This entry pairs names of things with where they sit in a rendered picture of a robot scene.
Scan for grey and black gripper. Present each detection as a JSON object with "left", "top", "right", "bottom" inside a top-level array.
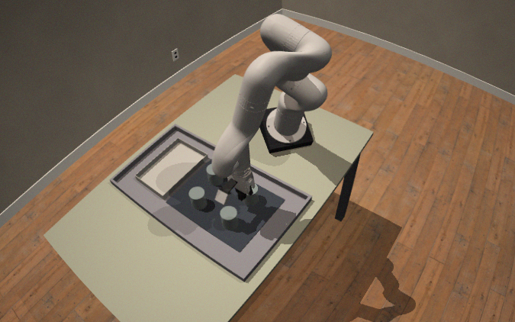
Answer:
[{"left": 227, "top": 170, "right": 255, "bottom": 201}]

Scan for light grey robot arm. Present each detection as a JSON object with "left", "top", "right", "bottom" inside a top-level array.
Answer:
[{"left": 211, "top": 14, "right": 332, "bottom": 178}]

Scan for clear glass jar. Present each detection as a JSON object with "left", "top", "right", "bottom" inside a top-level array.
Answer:
[
  {"left": 243, "top": 184, "right": 259, "bottom": 206},
  {"left": 206, "top": 164, "right": 224, "bottom": 186},
  {"left": 220, "top": 206, "right": 239, "bottom": 230},
  {"left": 188, "top": 187, "right": 207, "bottom": 210}
]

